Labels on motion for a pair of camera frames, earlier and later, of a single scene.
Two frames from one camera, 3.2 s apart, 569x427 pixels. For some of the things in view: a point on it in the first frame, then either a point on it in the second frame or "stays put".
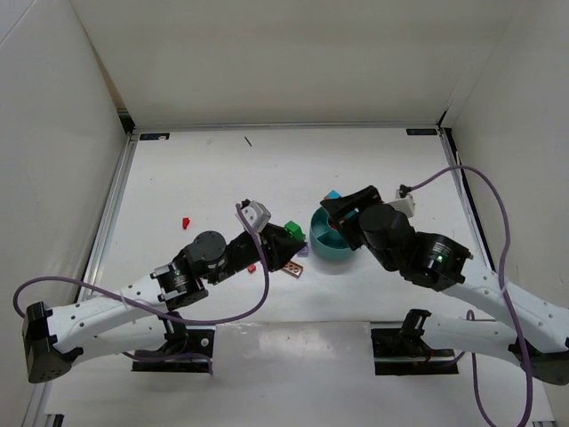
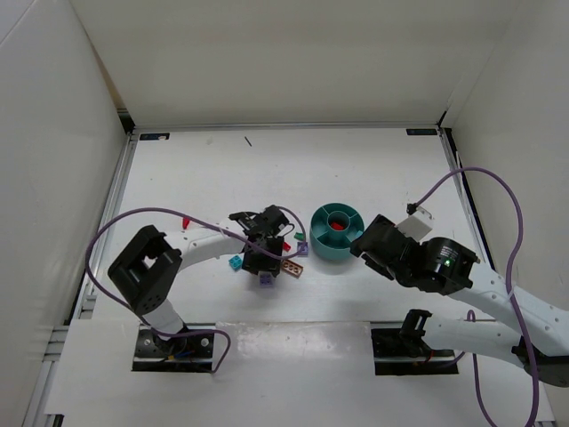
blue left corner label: x=154 y=136 stays put
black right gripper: x=353 y=215 → x=373 y=240
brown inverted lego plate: x=293 y=269 stays put
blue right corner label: x=420 y=132 stays put
